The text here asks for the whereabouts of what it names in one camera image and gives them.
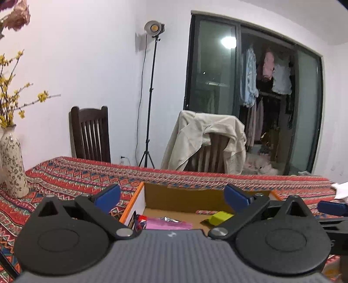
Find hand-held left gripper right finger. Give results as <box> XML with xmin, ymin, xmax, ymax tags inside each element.
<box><xmin>208</xmin><ymin>184</ymin><xmax>327</xmax><ymax>241</ymax></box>

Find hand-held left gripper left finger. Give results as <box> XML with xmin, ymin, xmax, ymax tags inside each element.
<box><xmin>28</xmin><ymin>184</ymin><xmax>135</xmax><ymax>241</ymax></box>

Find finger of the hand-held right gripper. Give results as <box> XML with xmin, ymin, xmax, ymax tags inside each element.
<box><xmin>319</xmin><ymin>217</ymin><xmax>348</xmax><ymax>229</ymax></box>
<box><xmin>318</xmin><ymin>201</ymin><xmax>348</xmax><ymax>218</ymax></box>

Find green snack packet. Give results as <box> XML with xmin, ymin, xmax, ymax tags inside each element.
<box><xmin>201</xmin><ymin>211</ymin><xmax>234</xmax><ymax>226</ymax></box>

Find red snack packet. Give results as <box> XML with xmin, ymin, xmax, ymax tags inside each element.
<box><xmin>134</xmin><ymin>214</ymin><xmax>147</xmax><ymax>232</ymax></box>

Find orange cardboard box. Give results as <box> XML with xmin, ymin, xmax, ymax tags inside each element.
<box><xmin>119</xmin><ymin>181</ymin><xmax>284</xmax><ymax>235</ymax></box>

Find pink snack packet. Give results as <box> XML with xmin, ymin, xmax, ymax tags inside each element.
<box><xmin>145</xmin><ymin>219</ymin><xmax>193</xmax><ymax>230</ymax></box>

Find purple tissue pack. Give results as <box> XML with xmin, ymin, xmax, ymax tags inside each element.
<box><xmin>330</xmin><ymin>182</ymin><xmax>348</xmax><ymax>200</ymax></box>

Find white fluffy floor cloth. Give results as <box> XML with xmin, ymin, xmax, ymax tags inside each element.
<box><xmin>245</xmin><ymin>152</ymin><xmax>279</xmax><ymax>175</ymax></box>

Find brown wooden chair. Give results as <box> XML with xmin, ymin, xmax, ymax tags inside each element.
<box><xmin>190</xmin><ymin>133</ymin><xmax>231</xmax><ymax>173</ymax></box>

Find beige jacket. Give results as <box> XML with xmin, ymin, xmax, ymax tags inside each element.
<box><xmin>161</xmin><ymin>110</ymin><xmax>247</xmax><ymax>175</ymax></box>

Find dark wooden chair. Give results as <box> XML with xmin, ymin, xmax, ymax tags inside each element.
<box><xmin>70</xmin><ymin>106</ymin><xmax>111</xmax><ymax>164</ymax></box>

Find white floral vase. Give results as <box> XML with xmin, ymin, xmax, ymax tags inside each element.
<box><xmin>0</xmin><ymin>125</ymin><xmax>30</xmax><ymax>199</ymax></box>

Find blue hanging shirt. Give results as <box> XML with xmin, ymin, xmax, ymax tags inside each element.
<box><xmin>241</xmin><ymin>46</ymin><xmax>259</xmax><ymax>108</ymax></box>

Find white hanging top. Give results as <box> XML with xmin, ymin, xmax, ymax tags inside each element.
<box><xmin>272</xmin><ymin>58</ymin><xmax>293</xmax><ymax>95</ymax></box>

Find yellow flower branches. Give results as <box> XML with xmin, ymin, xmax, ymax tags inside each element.
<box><xmin>0</xmin><ymin>49</ymin><xmax>62</xmax><ymax>128</ymax></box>

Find sliding glass door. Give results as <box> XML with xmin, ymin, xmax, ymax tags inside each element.
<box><xmin>183</xmin><ymin>11</ymin><xmax>324</xmax><ymax>176</ymax></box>

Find pink hanging garment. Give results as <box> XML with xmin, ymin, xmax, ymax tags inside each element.
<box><xmin>261</xmin><ymin>52</ymin><xmax>275</xmax><ymax>82</ymax></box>

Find studio light on stand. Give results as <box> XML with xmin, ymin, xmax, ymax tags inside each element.
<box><xmin>137</xmin><ymin>20</ymin><xmax>166</xmax><ymax>168</ymax></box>

